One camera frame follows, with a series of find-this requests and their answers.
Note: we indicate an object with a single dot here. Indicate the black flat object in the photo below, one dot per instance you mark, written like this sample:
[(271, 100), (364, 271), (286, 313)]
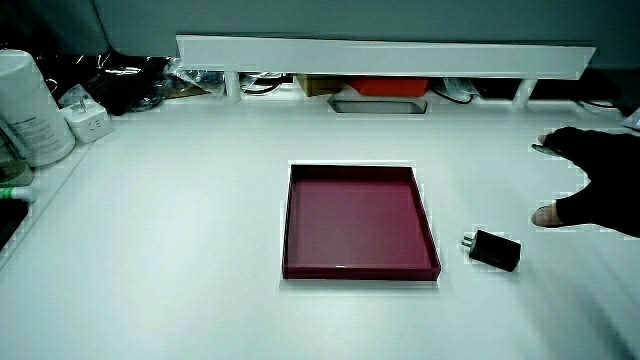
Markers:
[(10, 220)]

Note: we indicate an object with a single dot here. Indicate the dark red tray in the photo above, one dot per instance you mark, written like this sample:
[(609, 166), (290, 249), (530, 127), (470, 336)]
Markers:
[(355, 225)]

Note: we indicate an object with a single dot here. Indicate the clear glass jar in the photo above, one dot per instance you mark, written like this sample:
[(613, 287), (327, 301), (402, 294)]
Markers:
[(11, 162)]

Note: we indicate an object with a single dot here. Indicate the white desk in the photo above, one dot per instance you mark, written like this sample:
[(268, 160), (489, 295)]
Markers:
[(175, 225)]

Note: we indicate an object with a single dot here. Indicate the person's right hand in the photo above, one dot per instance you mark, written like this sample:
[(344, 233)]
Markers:
[(605, 185)]

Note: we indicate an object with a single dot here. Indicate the white cylindrical container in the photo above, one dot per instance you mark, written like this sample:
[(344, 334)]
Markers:
[(31, 110)]

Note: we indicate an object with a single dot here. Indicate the orange box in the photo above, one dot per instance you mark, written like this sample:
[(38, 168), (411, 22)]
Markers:
[(390, 86)]

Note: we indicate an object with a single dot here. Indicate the black charger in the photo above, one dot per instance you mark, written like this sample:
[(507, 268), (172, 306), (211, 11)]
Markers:
[(495, 250)]

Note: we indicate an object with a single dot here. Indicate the white power adapter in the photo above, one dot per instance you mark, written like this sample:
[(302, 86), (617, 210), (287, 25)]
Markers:
[(89, 122)]

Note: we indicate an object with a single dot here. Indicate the clear plastic wrap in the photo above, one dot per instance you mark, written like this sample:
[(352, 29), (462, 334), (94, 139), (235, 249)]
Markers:
[(195, 80)]

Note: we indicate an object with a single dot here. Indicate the white desk shelf riser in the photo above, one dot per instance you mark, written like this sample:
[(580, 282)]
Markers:
[(380, 57)]

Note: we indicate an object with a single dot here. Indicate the green and white tube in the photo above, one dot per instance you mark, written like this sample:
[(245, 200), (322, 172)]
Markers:
[(15, 193)]

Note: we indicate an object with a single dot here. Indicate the brown cardboard box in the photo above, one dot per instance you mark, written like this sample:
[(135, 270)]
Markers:
[(317, 84)]

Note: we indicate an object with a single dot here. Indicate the black plastic bag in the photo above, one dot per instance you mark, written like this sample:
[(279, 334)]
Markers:
[(120, 82)]

